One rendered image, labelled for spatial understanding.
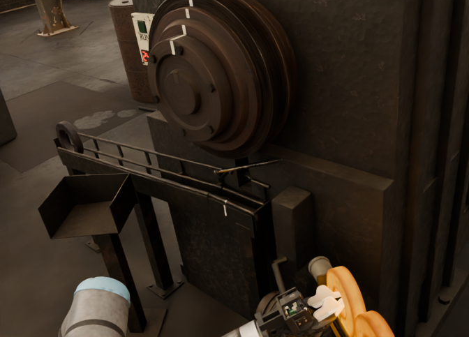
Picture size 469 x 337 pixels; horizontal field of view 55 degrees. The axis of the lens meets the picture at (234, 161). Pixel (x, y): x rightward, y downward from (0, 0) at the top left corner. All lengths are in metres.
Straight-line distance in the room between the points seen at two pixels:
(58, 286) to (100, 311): 1.53
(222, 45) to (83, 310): 0.66
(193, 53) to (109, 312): 0.60
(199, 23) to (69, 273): 1.69
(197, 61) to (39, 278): 1.74
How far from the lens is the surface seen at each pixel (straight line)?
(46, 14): 8.07
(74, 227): 1.75
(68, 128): 2.25
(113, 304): 0.98
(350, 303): 1.05
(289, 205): 1.25
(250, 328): 1.08
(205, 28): 1.15
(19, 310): 2.47
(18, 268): 2.72
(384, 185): 1.19
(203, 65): 1.10
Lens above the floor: 1.54
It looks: 30 degrees down
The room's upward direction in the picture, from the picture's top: 8 degrees counter-clockwise
